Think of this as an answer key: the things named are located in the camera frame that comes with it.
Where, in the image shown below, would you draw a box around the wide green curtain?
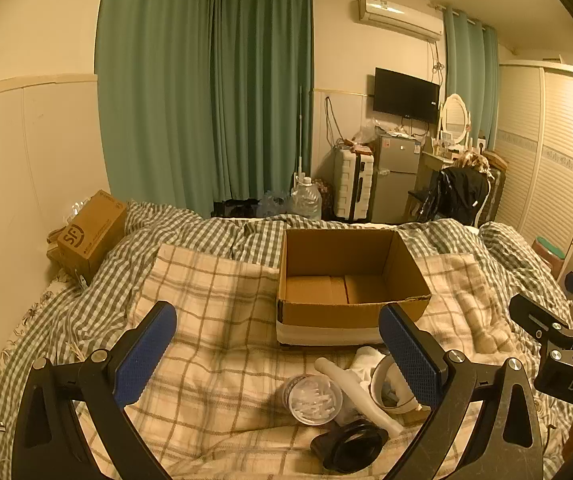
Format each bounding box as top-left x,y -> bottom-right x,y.
95,0 -> 213,211

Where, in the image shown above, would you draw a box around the cardboard box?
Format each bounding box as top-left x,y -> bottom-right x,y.
276,228 -> 433,348
47,190 -> 128,286

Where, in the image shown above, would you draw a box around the black jacket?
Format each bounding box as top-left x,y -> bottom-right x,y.
419,166 -> 489,223

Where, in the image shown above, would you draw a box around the patterned fluffy cloth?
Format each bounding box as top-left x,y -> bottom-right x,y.
453,152 -> 489,173

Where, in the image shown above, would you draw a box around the black round cap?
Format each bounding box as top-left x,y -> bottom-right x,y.
310,420 -> 389,473

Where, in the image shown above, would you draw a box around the clear water jug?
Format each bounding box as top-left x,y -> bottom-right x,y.
291,176 -> 323,221

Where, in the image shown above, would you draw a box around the black bag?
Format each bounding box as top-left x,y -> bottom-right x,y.
211,200 -> 260,218

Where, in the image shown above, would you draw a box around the closed cardboard box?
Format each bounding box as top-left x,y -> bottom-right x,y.
47,190 -> 128,286

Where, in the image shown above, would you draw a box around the white air conditioner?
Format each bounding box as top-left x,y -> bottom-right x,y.
356,0 -> 443,43

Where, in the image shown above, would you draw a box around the clear cotton swab container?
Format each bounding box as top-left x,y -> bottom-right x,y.
279,374 -> 343,426

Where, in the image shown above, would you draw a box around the white mop pole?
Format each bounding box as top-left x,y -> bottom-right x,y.
293,85 -> 305,196

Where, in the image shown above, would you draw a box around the dark floral bag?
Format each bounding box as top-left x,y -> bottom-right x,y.
316,180 -> 334,211

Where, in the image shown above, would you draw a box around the white vanity desk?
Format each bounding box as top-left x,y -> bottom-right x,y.
416,150 -> 459,201

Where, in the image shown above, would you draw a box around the black wall television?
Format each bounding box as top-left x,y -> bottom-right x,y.
372,66 -> 441,123

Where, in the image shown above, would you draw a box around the narrow green curtain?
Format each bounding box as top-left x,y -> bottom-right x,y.
442,5 -> 501,147

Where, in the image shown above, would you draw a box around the white louvred wardrobe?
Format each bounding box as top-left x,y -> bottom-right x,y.
493,60 -> 573,271

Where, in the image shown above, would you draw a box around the white plastic scoop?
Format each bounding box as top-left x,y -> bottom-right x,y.
370,355 -> 419,413

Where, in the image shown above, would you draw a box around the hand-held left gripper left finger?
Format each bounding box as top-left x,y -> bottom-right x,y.
12,301 -> 178,480

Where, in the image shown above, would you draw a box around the small silver fridge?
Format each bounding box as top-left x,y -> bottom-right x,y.
372,132 -> 423,223

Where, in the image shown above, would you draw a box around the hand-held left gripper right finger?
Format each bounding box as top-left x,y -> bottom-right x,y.
379,302 -> 544,480

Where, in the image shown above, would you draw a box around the wall cables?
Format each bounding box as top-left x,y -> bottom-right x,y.
323,97 -> 347,146

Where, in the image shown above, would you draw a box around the white suitcase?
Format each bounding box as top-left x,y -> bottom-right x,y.
333,147 -> 377,221

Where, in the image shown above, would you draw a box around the brown suitcase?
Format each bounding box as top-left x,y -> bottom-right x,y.
481,150 -> 509,221

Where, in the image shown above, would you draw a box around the clear plastic bag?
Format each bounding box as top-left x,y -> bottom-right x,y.
353,120 -> 382,146

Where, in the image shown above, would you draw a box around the beige plaid blanket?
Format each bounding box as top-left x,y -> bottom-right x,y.
74,245 -> 542,480

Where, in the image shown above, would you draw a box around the white cloth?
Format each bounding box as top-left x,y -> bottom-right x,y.
349,346 -> 392,391

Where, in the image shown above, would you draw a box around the oval white mirror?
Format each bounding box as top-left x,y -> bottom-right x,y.
439,92 -> 472,148

